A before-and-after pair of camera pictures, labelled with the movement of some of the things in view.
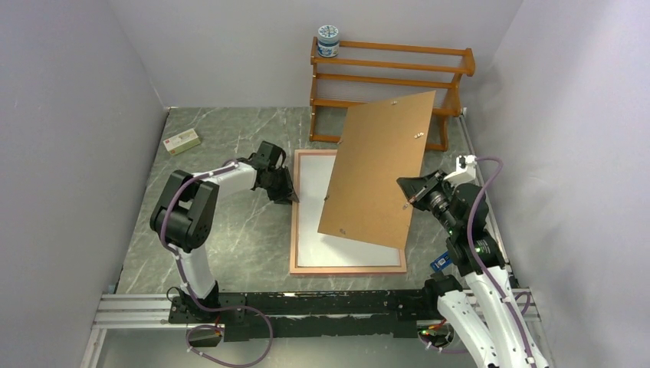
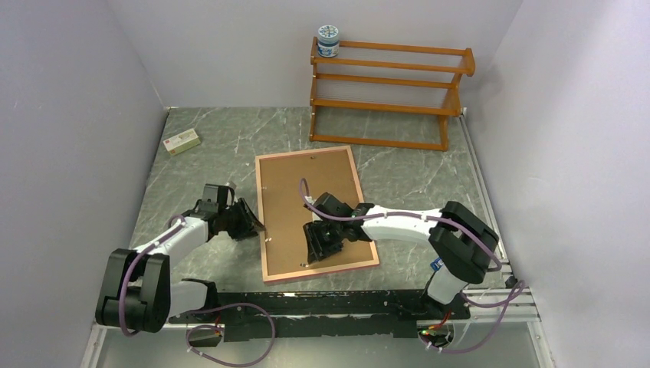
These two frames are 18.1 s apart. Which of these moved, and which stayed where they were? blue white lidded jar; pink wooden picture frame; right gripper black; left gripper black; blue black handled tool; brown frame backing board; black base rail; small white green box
Moved: left gripper black; brown frame backing board; pink wooden picture frame; right gripper black
Stayed: black base rail; small white green box; blue black handled tool; blue white lidded jar
